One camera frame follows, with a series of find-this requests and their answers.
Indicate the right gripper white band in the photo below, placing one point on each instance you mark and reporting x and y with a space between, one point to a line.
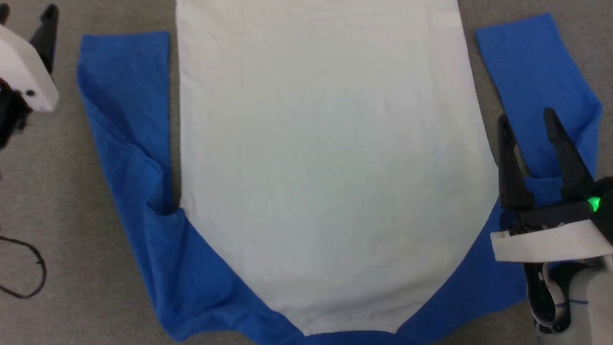
550 239

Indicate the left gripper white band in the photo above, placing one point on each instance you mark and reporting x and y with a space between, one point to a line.
24 67

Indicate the white and blue raglan shirt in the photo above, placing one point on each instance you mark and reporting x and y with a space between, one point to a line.
316 167

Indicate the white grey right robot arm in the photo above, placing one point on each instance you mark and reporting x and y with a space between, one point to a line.
594 306

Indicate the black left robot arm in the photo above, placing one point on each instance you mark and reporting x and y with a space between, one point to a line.
9 115

